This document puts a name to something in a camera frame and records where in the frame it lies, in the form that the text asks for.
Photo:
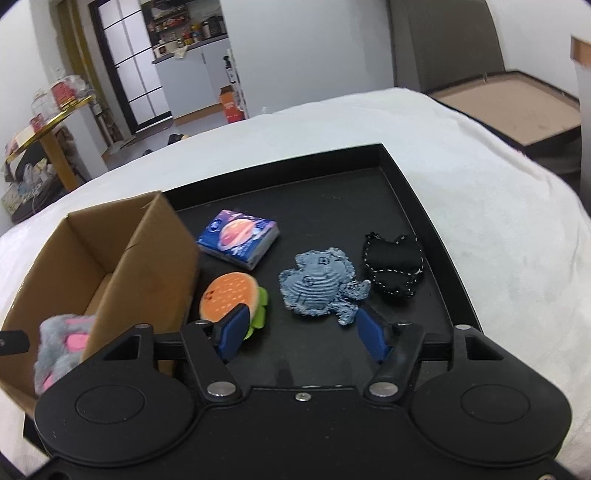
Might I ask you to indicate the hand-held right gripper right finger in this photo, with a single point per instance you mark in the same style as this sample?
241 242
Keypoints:
373 337

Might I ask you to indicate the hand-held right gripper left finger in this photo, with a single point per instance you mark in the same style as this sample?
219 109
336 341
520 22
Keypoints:
234 333

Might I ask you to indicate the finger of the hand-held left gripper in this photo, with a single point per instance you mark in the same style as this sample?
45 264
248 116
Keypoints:
14 343

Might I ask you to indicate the burger plush toy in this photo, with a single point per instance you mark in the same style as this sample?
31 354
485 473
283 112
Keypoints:
231 293

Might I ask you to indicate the grey and pink plush toy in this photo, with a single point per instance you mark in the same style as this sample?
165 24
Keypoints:
57 344

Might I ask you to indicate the brown cardboard box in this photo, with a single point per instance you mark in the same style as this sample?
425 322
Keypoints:
138 272

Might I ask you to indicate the denim plush toy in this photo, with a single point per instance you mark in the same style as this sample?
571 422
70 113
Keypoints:
318 281

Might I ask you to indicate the black white-stitched plush toy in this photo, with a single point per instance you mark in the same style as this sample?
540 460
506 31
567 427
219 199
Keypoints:
395 261

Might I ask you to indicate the blue tissue pack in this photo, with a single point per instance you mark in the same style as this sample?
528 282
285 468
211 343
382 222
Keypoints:
238 235

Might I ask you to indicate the black tray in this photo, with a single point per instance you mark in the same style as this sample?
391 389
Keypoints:
323 203

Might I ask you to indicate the dark shoes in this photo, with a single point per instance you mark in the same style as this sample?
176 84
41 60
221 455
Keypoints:
178 137

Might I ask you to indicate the gold rimmed round table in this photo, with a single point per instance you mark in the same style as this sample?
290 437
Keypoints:
51 124

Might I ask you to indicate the orange box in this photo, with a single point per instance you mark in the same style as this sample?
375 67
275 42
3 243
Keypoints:
229 106

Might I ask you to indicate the red label container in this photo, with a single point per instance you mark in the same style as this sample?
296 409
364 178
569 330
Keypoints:
64 92

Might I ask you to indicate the white kitchen cabinet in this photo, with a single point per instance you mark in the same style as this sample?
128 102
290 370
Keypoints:
194 78

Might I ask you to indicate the wooden bed base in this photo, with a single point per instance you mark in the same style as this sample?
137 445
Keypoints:
508 104

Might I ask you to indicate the black framed sliding door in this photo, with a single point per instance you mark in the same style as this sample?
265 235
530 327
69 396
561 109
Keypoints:
131 60

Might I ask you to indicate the grey bed headboard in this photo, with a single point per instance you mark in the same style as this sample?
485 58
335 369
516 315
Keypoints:
443 37

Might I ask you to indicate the kitchen shelf with bottles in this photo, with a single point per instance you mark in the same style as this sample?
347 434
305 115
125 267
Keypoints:
184 23

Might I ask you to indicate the white carton with brown edge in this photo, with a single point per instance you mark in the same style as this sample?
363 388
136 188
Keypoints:
582 69

